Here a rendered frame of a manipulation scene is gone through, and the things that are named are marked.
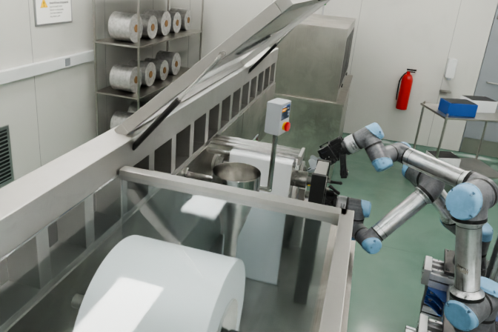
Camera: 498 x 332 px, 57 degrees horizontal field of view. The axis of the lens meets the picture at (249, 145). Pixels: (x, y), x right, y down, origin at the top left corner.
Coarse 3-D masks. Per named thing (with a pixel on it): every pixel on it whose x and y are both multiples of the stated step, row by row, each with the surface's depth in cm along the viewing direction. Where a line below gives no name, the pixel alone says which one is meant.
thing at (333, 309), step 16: (144, 176) 109; (160, 176) 108; (176, 176) 109; (208, 192) 106; (224, 192) 104; (240, 192) 104; (256, 192) 105; (288, 208) 102; (304, 208) 101; (320, 208) 100; (336, 208) 101; (336, 224) 100; (352, 224) 95; (336, 240) 89; (336, 256) 83; (336, 272) 79; (336, 288) 75; (336, 304) 71; (336, 320) 68
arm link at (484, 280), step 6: (480, 282) 174; (486, 282) 175; (492, 282) 176; (486, 288) 170; (492, 288) 171; (486, 294) 170; (492, 294) 170; (492, 300) 170; (492, 306) 169; (492, 312) 170; (492, 318) 174
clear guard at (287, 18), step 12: (288, 12) 125; (300, 12) 159; (276, 24) 138; (288, 24) 181; (264, 36) 149; (276, 36) 205; (240, 48) 128; (252, 48) 164; (228, 60) 139; (240, 60) 183; (216, 72) 152
